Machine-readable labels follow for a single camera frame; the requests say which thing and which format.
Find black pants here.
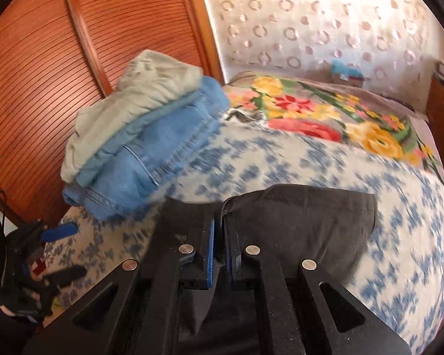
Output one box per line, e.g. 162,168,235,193
148,184,377,283

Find blue folded jeans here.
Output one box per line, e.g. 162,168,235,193
62,76,229,221

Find blue floral white bedspread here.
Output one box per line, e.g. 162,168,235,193
45,123,444,354

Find grey-green folded pants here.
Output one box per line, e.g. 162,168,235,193
61,50,203,183

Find brown louvered wooden wardrobe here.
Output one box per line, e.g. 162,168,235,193
0,0,222,225

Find colourful floral blanket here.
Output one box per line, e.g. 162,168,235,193
223,73,444,181

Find cardboard box with blue cloth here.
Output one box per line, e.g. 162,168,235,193
330,59,364,88

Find sheer circle-pattern curtain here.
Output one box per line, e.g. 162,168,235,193
204,0,444,110

